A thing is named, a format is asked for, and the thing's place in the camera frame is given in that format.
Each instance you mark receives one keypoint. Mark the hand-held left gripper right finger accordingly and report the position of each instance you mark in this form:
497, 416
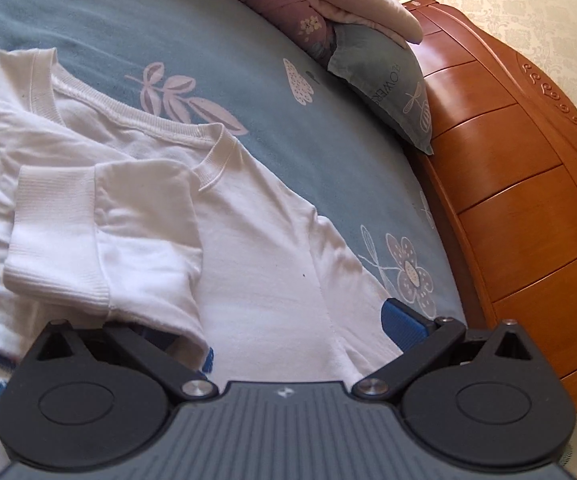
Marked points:
401, 327

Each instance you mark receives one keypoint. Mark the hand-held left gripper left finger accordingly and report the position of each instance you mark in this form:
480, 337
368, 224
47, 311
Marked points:
138, 355

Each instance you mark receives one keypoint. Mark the white printed long-sleeve shirt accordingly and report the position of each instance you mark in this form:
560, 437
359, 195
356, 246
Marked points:
143, 220

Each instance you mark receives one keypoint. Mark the wooden bed headboard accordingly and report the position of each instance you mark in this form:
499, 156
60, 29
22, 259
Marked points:
518, 185

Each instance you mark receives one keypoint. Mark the grey-blue printed pillow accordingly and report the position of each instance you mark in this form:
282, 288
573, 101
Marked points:
378, 75

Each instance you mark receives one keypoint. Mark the blue floral bed sheet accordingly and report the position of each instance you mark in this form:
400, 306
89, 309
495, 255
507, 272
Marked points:
218, 35

